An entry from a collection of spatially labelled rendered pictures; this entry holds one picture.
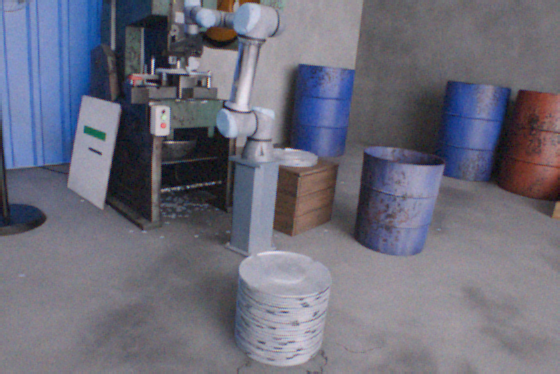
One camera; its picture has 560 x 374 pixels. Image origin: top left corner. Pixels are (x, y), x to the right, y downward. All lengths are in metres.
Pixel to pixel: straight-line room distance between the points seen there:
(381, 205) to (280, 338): 1.04
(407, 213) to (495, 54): 2.96
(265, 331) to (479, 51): 4.07
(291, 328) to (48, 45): 2.69
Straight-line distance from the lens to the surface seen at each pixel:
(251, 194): 1.87
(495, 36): 4.86
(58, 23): 3.41
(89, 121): 2.75
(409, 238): 2.21
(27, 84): 3.36
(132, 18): 2.47
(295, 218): 2.21
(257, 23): 1.67
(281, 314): 1.26
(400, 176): 2.08
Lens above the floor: 0.88
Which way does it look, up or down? 17 degrees down
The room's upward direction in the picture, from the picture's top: 5 degrees clockwise
